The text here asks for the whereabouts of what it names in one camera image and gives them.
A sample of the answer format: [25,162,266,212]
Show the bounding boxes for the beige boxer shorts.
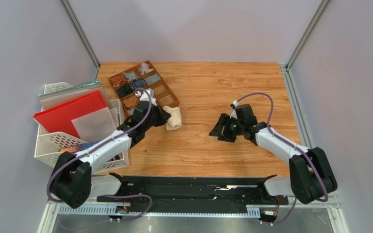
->
[163,106,182,131]

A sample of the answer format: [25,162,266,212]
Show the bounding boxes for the white underwear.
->
[135,89,158,106]

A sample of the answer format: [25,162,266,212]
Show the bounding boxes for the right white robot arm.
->
[209,104,338,204]

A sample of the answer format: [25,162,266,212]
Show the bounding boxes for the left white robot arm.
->
[46,101,171,209]

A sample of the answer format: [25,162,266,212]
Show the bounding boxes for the orange rolled cloth lower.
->
[122,96,139,110]

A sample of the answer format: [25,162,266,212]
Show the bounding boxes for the orange rolled cloth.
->
[122,96,139,110]
[109,74,127,87]

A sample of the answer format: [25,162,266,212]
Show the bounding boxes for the striped blue rolled cloth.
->
[130,78,147,90]

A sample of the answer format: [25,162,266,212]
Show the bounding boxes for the grey rolled cloth right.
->
[145,73,161,85]

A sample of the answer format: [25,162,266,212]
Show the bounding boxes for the grey rolled cloth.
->
[122,71,138,82]
[145,73,161,85]

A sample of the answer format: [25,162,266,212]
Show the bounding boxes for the black rolled cloth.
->
[116,83,134,98]

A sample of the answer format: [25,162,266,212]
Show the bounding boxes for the brown compartment organizer box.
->
[108,61,179,115]

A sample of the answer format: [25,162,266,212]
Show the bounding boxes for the grey rolled cloth top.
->
[122,71,138,82]

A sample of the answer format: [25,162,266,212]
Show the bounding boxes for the pink rolled cloth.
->
[137,63,154,75]

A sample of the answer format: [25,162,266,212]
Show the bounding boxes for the orange rolled cloth top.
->
[109,74,127,87]

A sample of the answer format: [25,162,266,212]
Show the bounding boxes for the translucent white folder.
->
[71,107,119,143]

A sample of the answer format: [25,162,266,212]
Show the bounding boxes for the purple book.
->
[59,142,98,153]

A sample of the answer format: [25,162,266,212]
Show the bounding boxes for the red folder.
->
[33,91,108,138]

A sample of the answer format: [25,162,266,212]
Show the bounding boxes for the grey folder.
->
[38,80,113,110]

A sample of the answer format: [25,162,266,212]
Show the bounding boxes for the white file rack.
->
[34,82,129,173]

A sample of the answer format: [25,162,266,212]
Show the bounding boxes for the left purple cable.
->
[46,87,153,203]

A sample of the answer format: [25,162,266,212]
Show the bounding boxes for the purple cable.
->
[232,92,329,202]
[46,87,153,203]

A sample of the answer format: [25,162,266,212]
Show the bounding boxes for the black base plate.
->
[96,175,289,214]

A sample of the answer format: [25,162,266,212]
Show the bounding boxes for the white slotted cable duct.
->
[58,202,260,218]

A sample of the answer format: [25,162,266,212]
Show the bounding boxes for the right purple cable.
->
[232,92,329,202]

